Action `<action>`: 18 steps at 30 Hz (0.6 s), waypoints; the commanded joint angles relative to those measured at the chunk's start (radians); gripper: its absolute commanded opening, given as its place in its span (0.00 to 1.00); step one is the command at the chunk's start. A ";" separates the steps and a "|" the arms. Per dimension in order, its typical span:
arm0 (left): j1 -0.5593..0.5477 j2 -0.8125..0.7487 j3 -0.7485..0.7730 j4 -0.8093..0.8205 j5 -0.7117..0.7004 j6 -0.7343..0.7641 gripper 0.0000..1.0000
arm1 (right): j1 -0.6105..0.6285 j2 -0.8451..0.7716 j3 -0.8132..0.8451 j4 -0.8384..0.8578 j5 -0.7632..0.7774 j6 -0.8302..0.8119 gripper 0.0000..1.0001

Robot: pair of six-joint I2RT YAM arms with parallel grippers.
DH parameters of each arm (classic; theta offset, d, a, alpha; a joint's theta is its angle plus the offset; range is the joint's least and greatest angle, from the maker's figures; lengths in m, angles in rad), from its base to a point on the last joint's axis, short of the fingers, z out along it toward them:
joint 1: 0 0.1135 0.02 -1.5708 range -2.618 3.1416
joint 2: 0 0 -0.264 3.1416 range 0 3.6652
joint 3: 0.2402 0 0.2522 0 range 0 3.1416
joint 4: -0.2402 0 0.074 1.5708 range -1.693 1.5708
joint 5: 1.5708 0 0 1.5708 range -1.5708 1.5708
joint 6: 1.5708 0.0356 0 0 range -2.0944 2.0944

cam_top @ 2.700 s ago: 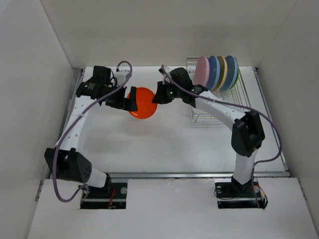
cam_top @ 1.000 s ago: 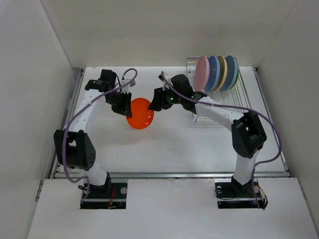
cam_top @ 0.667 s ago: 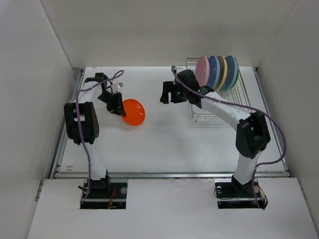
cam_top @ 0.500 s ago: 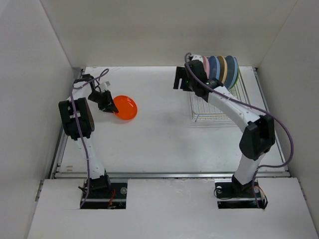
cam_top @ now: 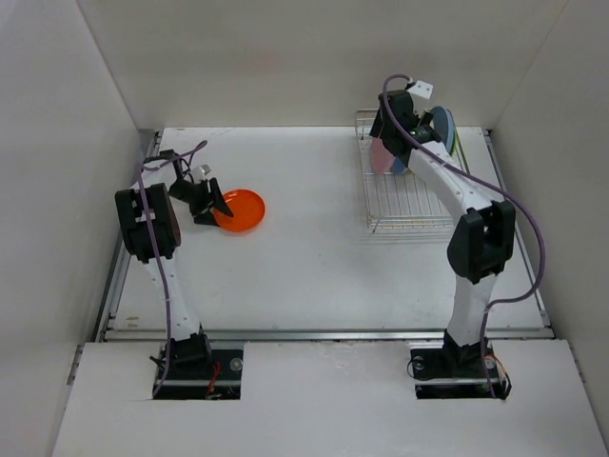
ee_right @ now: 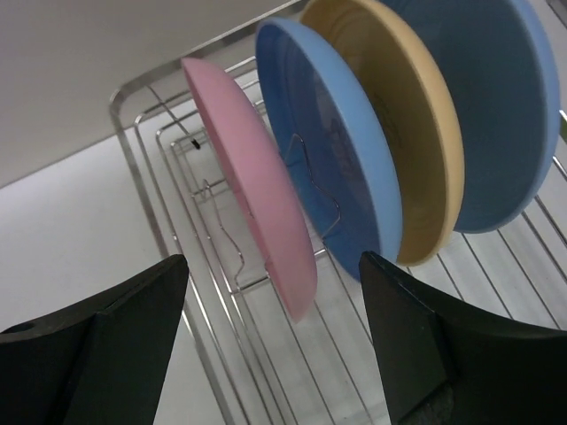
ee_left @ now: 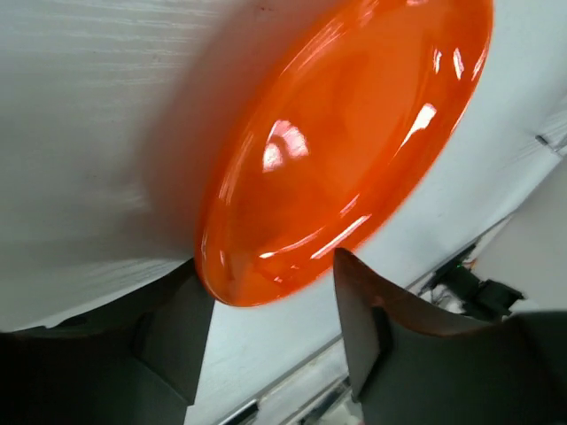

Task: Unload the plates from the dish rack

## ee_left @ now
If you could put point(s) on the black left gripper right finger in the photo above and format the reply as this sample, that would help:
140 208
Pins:
411 362

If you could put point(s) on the aluminium rail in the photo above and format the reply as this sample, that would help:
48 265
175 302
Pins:
304 393

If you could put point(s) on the orange plate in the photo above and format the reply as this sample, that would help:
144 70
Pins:
334 140

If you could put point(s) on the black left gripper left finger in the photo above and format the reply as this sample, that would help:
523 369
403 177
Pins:
135 360

